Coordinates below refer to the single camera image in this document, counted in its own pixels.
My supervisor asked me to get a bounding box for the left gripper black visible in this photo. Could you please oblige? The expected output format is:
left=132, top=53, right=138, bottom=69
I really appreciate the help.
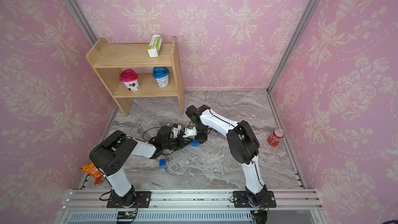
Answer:
left=162, top=134, right=194, bottom=151

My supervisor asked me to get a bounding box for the blue large lego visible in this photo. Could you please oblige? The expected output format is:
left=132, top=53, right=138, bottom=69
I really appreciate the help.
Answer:
left=190, top=140, right=200, bottom=147

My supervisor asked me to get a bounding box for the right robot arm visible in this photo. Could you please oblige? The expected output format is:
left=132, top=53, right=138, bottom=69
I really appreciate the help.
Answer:
left=186, top=105, right=271, bottom=207

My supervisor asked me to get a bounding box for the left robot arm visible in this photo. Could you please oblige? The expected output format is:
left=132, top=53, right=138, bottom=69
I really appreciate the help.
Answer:
left=89, top=126, right=193, bottom=208

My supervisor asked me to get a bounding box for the blue small lego front-left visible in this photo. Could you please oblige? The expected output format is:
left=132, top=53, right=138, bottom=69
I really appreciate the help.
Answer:
left=159, top=159, right=166, bottom=168

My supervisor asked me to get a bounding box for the blue lid yogurt cup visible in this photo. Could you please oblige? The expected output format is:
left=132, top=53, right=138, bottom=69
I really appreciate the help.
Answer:
left=152, top=67, right=170, bottom=88

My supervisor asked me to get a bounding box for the red soda can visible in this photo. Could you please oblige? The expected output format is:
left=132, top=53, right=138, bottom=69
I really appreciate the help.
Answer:
left=267, top=129, right=285, bottom=147

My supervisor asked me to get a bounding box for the pink lid yogurt cup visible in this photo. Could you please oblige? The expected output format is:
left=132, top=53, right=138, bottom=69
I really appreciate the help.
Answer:
left=119, top=68, right=140, bottom=91

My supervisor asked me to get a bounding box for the orange snack bag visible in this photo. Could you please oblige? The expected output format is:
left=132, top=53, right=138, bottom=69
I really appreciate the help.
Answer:
left=79, top=162, right=104, bottom=186

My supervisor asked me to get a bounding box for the green white carton box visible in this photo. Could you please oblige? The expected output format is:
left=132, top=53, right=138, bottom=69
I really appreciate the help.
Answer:
left=147, top=34, right=162, bottom=58

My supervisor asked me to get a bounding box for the wooden two-tier shelf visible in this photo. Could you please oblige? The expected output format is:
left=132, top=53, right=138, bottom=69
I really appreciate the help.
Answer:
left=86, top=36, right=185, bottom=117

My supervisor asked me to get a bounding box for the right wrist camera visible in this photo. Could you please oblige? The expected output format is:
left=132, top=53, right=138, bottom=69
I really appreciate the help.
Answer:
left=181, top=127, right=197, bottom=138

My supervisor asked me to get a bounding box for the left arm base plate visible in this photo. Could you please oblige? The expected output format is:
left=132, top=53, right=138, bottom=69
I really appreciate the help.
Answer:
left=107, top=191, right=152, bottom=208

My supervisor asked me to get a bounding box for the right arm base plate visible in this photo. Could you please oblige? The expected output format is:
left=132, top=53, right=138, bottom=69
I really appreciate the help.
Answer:
left=231, top=190, right=277, bottom=208

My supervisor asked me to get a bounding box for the aluminium front rail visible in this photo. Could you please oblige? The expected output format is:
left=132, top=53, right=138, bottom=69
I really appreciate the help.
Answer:
left=56, top=189, right=328, bottom=224

